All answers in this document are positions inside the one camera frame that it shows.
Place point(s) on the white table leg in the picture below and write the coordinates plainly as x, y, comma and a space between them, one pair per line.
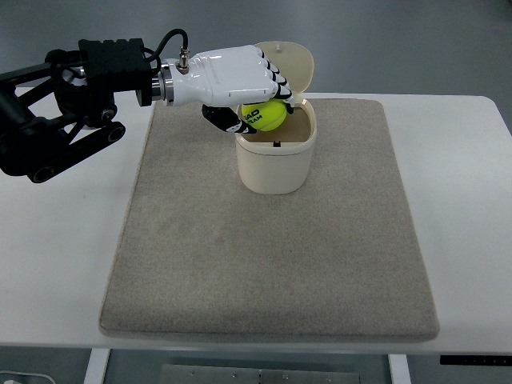
97, 366
399, 369

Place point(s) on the white table leg right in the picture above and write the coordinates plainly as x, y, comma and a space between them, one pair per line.
399, 369

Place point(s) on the beige lidded bin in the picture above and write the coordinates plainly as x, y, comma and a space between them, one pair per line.
278, 162

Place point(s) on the grey fabric mat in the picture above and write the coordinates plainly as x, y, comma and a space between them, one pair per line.
200, 255

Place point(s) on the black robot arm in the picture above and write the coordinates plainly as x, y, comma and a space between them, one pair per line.
56, 114

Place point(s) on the white object bottom left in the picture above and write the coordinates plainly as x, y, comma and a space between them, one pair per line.
24, 379

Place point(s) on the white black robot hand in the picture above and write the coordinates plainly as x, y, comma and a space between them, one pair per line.
220, 80

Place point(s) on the black table control panel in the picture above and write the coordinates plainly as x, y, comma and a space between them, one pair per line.
476, 360

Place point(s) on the yellow tennis ball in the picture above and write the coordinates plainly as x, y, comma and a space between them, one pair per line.
264, 116

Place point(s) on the metal plate under table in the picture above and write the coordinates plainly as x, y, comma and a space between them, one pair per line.
213, 374

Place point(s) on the white table leg left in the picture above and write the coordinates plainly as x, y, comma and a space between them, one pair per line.
97, 366

